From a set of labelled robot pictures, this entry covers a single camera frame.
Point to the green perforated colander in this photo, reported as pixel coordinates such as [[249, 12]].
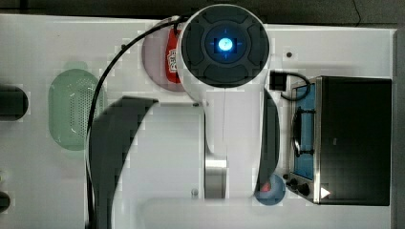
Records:
[[70, 99]]

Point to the black toaster oven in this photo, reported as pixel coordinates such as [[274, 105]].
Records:
[[341, 141]]

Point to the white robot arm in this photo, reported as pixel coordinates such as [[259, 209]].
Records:
[[223, 59]]

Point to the red ketchup bottle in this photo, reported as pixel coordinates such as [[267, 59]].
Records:
[[170, 58]]

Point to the blue small bowl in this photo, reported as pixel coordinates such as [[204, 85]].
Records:
[[275, 195]]

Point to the black cylinder at left edge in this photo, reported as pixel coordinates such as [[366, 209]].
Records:
[[14, 103]]

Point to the grey round plate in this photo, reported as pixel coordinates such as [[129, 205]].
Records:
[[153, 60]]

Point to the red strawberry in bowl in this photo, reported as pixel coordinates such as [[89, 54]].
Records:
[[266, 187]]

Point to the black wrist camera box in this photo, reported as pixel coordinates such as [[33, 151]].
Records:
[[278, 81]]

